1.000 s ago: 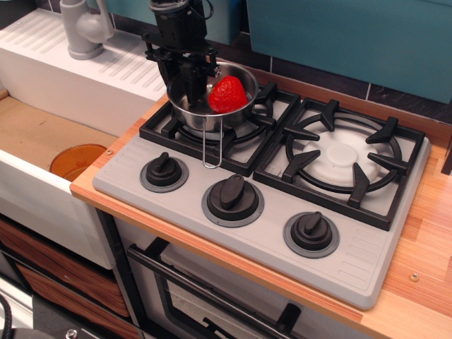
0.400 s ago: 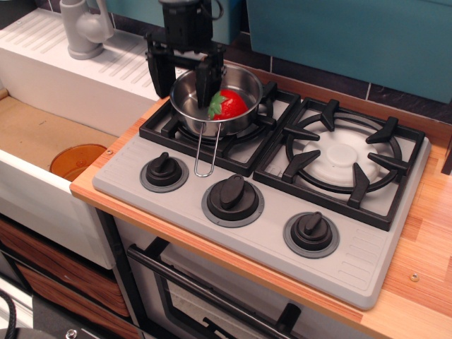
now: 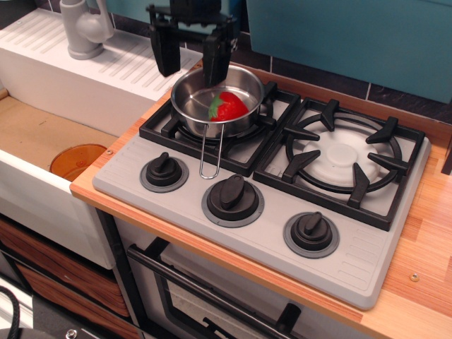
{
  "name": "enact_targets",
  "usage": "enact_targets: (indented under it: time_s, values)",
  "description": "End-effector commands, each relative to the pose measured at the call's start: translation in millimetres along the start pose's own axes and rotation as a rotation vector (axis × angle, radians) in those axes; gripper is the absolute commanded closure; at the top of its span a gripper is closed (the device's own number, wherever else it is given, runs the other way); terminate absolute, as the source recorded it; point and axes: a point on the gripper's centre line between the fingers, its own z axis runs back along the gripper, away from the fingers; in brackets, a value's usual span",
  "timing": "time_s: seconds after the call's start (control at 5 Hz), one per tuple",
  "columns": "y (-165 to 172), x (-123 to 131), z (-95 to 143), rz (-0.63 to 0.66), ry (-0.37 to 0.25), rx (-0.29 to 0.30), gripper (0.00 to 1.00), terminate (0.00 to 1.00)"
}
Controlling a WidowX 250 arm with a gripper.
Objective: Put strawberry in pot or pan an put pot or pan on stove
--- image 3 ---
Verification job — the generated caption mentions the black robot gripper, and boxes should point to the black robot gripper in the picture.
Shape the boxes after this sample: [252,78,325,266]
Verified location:
[146,1,237,88]

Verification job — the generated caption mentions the wooden drawer front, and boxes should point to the wooden drawer front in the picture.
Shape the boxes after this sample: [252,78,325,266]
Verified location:
[1,215,140,338]

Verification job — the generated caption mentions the black burner grate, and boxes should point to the black burner grate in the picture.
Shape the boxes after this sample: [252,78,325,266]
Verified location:
[139,81,301,177]
[254,99,431,231]

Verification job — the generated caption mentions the orange plastic bowl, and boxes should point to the orange plastic bowl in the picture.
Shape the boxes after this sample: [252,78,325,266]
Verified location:
[49,143,107,182]

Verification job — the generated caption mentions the oven door with black handle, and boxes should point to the oven door with black handle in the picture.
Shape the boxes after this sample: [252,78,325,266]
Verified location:
[126,237,362,338]

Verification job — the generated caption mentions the grey toy stove top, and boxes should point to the grey toy stove top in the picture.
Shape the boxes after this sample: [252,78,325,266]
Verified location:
[92,65,432,311]

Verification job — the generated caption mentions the red plastic strawberry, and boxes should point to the red plastic strawberry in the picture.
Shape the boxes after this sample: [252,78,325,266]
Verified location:
[208,91,249,121]

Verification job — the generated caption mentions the black right stove knob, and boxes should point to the black right stove knob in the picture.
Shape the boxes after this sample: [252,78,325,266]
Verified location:
[283,212,340,259]

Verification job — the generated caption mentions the black left stove knob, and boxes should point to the black left stove knob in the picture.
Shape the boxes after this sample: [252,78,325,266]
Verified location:
[140,152,189,194]

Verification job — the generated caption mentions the black right burner grate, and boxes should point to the black right burner grate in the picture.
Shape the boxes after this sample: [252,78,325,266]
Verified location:
[254,99,431,231]

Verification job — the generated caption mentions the black left burner grate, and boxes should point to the black left burner grate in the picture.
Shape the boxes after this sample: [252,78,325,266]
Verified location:
[139,81,301,177]

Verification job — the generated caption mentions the small steel saucepan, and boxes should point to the small steel saucepan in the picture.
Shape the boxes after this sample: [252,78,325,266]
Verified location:
[170,66,265,179]

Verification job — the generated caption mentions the grey toy faucet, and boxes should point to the grey toy faucet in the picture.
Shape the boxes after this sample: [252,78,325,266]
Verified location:
[59,0,114,60]

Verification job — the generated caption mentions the black braided cable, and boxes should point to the black braided cable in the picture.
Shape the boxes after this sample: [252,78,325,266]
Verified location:
[0,285,21,339]

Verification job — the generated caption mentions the white toy sink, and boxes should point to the white toy sink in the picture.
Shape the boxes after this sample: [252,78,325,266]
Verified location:
[0,7,206,271]

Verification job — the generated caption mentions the black stove knob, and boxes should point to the black stove knob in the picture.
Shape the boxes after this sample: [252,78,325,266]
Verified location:
[201,174,265,228]
[283,212,340,259]
[140,152,189,194]

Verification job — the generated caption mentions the black middle stove knob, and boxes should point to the black middle stove knob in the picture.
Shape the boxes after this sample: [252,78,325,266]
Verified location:
[201,174,265,228]

